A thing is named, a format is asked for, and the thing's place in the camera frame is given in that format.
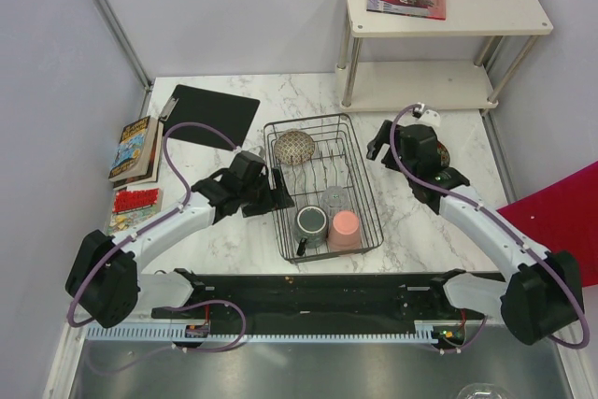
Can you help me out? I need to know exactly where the grey ceramic mug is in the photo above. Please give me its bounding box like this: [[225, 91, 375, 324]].
[[292, 205, 329, 257]]

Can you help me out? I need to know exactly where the clear glass tumbler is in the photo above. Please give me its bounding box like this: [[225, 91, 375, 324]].
[[321, 186, 350, 217]]

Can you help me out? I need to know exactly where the colourful paperback book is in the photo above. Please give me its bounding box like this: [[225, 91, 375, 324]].
[[108, 116, 161, 189]]

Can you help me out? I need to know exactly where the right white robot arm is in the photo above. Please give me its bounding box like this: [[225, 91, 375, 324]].
[[366, 121, 591, 349]]

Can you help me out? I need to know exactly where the black wire dish rack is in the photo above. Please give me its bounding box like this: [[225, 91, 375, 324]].
[[263, 113, 384, 264]]

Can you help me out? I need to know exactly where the white cable duct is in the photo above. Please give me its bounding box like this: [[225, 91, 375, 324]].
[[86, 322, 438, 344]]

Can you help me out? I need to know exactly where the red cover book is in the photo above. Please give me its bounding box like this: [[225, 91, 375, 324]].
[[107, 188, 163, 235]]

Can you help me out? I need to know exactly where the white two-tier shelf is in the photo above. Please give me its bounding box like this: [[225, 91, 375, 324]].
[[335, 0, 553, 112]]

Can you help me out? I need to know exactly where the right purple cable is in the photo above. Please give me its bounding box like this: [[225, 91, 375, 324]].
[[390, 104, 589, 356]]

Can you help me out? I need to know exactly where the black clipboard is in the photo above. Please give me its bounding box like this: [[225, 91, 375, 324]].
[[158, 84, 260, 147]]

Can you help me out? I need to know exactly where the patterned beige bowl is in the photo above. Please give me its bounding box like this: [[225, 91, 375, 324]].
[[274, 130, 316, 165]]

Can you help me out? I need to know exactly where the red floral plate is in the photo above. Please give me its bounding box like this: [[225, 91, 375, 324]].
[[437, 141, 450, 168]]

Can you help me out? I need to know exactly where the pink plastic cup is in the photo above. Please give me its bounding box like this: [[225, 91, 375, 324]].
[[327, 210, 362, 251]]

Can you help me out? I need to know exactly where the red folder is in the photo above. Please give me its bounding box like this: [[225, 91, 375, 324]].
[[499, 164, 598, 287]]

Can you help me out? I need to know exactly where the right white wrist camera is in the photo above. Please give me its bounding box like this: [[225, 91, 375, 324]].
[[412, 103, 441, 127]]

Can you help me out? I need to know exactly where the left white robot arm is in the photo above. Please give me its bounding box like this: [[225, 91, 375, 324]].
[[65, 150, 294, 328]]

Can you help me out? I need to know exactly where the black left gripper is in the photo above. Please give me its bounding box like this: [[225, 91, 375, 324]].
[[240, 166, 293, 218]]

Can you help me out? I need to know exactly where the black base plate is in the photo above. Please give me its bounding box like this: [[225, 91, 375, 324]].
[[151, 270, 482, 335]]

